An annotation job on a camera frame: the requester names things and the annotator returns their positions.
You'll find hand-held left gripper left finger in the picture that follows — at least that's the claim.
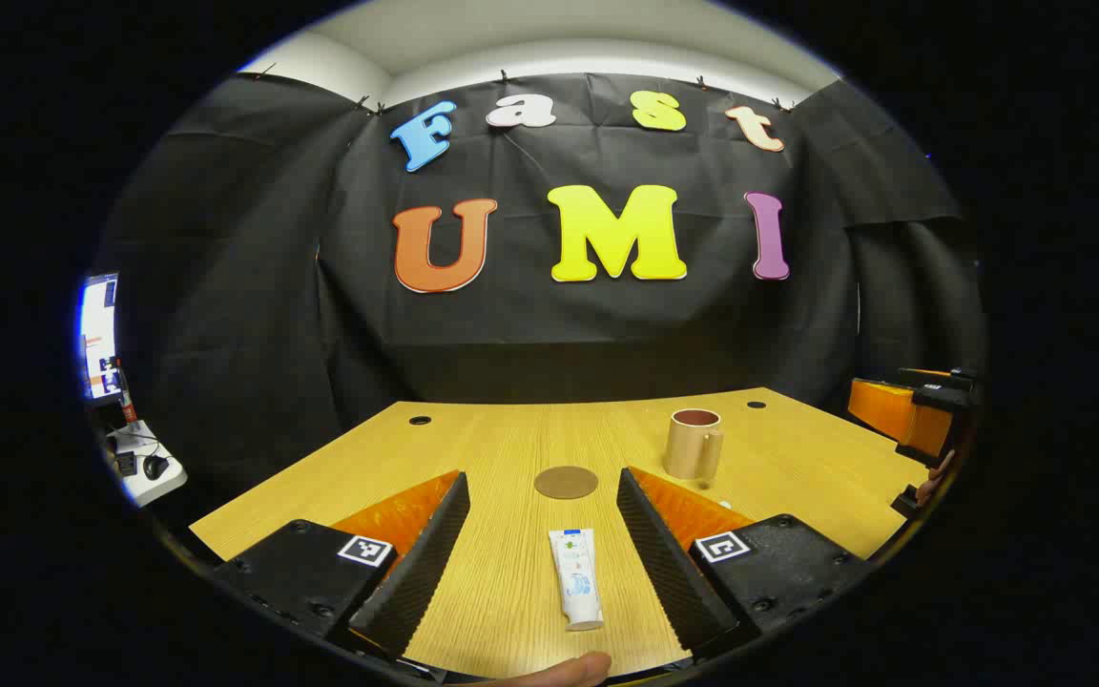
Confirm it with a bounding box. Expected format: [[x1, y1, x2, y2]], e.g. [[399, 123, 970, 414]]
[[214, 470, 471, 661]]

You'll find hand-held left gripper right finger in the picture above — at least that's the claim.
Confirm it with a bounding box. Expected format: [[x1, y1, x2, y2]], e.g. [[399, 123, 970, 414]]
[[617, 467, 872, 665]]

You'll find white toothpaste tube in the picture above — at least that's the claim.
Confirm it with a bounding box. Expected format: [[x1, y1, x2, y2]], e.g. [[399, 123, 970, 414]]
[[549, 529, 606, 633]]

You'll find beige cup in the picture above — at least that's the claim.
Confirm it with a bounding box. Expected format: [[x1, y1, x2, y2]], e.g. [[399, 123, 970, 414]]
[[663, 408, 725, 481]]

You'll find round brown coaster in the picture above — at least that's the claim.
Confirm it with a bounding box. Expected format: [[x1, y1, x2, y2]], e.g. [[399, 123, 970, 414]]
[[534, 466, 599, 500]]

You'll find wooden desktop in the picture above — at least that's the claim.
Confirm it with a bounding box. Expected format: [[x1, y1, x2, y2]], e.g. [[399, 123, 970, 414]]
[[189, 386, 932, 680]]

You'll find black backdrop cloth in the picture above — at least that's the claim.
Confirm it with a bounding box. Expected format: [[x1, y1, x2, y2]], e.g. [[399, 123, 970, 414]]
[[96, 72, 989, 497]]

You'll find white side table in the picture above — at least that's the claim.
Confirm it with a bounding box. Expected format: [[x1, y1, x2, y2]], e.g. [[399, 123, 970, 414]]
[[109, 420, 190, 507]]

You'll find red slim object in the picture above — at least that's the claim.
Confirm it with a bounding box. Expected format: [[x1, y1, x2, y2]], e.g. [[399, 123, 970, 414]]
[[114, 358, 138, 426]]

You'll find computer monitor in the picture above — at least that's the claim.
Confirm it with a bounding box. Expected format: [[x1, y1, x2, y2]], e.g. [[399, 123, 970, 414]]
[[80, 274, 121, 402]]

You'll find black desk edge bracket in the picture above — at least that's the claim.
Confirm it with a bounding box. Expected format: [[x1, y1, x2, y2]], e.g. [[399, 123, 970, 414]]
[[892, 485, 942, 522]]

